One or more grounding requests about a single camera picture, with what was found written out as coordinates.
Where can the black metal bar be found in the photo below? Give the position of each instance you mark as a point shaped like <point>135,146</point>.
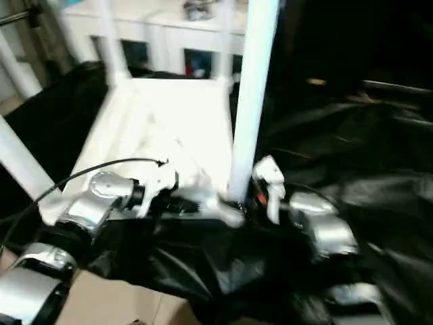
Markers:
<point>395,87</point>

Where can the black mat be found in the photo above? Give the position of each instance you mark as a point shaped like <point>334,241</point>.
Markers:
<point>209,257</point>

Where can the white pole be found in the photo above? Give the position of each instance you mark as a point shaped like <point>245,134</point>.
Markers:
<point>20,67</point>

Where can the white jar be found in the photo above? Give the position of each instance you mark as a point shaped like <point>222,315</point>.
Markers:
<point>199,72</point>

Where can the white glass-door cabinet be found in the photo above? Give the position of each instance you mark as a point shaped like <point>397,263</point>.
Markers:
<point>162,37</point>

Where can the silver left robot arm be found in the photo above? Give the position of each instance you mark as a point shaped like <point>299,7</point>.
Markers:
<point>101,189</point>

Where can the black tripod pole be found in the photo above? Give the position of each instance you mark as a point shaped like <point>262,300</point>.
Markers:
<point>17,19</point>

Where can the black backdrop cloth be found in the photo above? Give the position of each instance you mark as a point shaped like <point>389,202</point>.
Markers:
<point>355,34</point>

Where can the small yellow label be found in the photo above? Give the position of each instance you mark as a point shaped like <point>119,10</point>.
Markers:
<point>316,81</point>

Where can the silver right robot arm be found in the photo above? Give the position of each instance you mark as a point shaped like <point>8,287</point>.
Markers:
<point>324,230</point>

